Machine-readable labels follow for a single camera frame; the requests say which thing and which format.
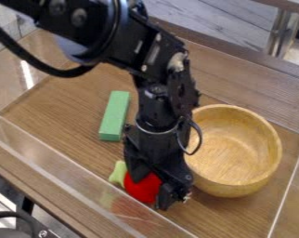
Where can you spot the black stand under table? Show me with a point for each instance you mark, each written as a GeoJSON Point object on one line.
{"type": "Point", "coordinates": [19, 225]}

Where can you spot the red plush fruit green stem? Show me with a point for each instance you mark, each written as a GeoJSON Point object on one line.
{"type": "Point", "coordinates": [144, 190]}

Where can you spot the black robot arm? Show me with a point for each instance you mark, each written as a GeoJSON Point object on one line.
{"type": "Point", "coordinates": [110, 31]}

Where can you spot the wooden bowl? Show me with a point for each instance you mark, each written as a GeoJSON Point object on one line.
{"type": "Point", "coordinates": [240, 152]}

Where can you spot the metal table leg background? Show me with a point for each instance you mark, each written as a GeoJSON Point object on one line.
{"type": "Point", "coordinates": [283, 33]}

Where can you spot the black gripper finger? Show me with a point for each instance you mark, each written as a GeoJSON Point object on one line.
{"type": "Point", "coordinates": [170, 195]}
{"type": "Point", "coordinates": [138, 166]}

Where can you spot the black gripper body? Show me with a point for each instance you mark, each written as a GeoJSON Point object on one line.
{"type": "Point", "coordinates": [163, 147]}

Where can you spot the clear acrylic tray walls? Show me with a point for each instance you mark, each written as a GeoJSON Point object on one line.
{"type": "Point", "coordinates": [56, 162]}

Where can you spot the green rectangular block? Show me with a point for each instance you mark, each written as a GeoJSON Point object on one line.
{"type": "Point", "coordinates": [115, 116]}

